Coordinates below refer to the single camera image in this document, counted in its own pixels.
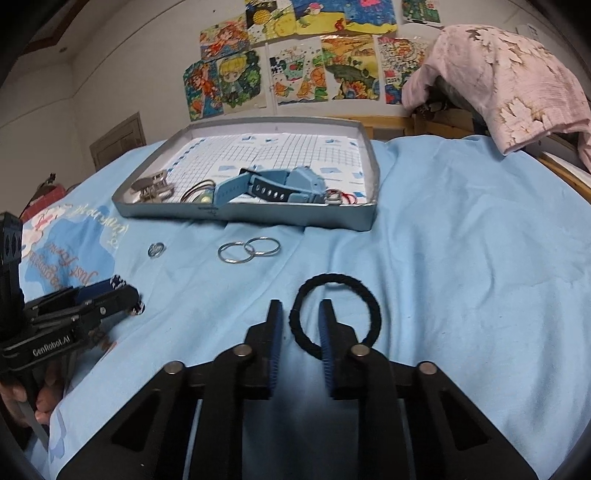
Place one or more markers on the landscape turtle painting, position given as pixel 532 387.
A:
pixel 352 68

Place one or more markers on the red haired character drawing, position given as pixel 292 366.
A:
pixel 421 11

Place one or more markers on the brown hair tie yellow bead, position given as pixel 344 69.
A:
pixel 201 192

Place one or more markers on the mermaid girl drawing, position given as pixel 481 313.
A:
pixel 224 38

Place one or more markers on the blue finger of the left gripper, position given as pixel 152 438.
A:
pixel 92 292
pixel 106 304

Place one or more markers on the pink floral cloth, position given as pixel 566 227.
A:
pixel 522 91

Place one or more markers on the grey shallow tray box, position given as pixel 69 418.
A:
pixel 336 149

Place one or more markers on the blue digital wristwatch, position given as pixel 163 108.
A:
pixel 300 185

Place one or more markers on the anime girl orange drawing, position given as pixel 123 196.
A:
pixel 202 90

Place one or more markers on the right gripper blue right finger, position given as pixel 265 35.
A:
pixel 414 422

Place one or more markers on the blond boy drawing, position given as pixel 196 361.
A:
pixel 241 82

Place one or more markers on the red checked cloth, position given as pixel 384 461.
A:
pixel 57 192

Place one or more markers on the brown wooden door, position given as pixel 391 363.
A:
pixel 125 136

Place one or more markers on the blue sea jellyfish painting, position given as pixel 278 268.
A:
pixel 333 16

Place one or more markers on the yellow moon cat drawing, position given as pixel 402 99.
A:
pixel 269 20

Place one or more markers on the person's left hand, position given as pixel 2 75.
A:
pixel 49 394

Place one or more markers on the orange fish drawing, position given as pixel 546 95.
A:
pixel 297 70

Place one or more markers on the light blue printed bedsheet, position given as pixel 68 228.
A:
pixel 480 263

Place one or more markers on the colourful doodle calendar drawing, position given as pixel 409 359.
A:
pixel 400 58

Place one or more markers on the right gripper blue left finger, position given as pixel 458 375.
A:
pixel 187 422

